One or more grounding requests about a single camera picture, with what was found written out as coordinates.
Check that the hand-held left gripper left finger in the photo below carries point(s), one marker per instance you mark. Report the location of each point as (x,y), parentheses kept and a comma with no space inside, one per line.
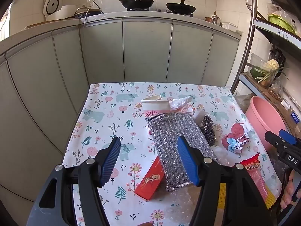
(110,162)

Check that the small white box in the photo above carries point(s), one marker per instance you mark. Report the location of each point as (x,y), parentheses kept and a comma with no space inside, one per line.
(285,103)

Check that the pink plastic bucket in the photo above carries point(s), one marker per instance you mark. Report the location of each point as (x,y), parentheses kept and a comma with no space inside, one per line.
(263,120)

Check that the black induction cooker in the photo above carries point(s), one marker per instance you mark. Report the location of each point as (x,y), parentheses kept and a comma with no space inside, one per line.
(87,13)

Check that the grey kitchen cabinet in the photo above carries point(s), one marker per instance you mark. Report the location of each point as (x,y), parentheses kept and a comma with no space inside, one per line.
(105,51)

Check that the steel wool ball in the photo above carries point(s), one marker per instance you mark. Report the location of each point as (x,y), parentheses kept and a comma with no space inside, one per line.
(208,127)

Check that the black blender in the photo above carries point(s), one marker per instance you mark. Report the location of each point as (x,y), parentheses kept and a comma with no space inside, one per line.
(279,56)

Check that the white plastic container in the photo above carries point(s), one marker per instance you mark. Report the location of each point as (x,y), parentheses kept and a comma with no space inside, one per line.
(229,26)

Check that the silver scouring cloth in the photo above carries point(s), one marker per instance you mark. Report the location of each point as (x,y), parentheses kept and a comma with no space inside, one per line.
(169,136)

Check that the floral tablecloth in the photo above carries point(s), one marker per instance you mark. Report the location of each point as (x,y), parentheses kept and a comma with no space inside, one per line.
(103,122)

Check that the clear plastic bag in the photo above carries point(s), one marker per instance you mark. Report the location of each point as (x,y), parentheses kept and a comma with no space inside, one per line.
(243,102)

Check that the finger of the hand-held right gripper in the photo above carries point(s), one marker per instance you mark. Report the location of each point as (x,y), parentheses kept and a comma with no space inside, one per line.
(288,137)
(274,140)

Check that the crumpled silver white wrapper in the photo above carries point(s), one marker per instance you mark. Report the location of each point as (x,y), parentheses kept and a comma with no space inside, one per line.
(180,102)

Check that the cauliflower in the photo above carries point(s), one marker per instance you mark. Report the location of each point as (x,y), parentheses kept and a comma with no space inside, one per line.
(272,65)

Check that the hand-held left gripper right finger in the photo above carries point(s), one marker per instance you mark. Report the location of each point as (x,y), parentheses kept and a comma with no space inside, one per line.
(187,162)

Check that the person's right hand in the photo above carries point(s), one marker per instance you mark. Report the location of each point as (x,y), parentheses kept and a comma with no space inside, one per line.
(287,196)

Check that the metal kettle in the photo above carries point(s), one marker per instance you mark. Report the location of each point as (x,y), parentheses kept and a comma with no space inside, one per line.
(215,18)

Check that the green colander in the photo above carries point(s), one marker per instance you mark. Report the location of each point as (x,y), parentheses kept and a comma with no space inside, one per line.
(281,24)

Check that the metal shelf rack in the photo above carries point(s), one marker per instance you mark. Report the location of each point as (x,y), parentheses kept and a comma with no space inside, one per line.
(249,28)

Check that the red snack wrapper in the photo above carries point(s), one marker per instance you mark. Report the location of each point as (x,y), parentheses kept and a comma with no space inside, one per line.
(255,176)

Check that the white rice cooker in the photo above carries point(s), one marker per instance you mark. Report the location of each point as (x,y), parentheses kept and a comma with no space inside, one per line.
(55,10)

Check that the pink paper cup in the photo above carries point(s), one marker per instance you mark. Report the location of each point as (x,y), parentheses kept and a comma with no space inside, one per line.
(155,104)

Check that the plastic bag of nuts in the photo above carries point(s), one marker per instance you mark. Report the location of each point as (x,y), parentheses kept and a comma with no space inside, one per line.
(275,91)

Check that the hanging metal strainer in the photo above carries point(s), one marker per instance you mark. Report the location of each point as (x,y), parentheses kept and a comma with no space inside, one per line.
(250,3)

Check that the red carton box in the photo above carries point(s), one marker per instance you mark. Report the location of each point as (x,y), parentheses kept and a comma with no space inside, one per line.
(150,179)

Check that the gas stove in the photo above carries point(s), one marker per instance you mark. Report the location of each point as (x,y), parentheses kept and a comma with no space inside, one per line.
(155,10)

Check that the yellow bubble wrap with hole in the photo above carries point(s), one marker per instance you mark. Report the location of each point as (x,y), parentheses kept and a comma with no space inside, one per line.
(270,199)

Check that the clear bubble wrap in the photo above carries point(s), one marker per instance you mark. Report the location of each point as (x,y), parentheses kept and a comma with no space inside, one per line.
(181,201)

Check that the clear plastic container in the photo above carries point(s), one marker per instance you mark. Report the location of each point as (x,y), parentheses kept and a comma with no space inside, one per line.
(267,81)

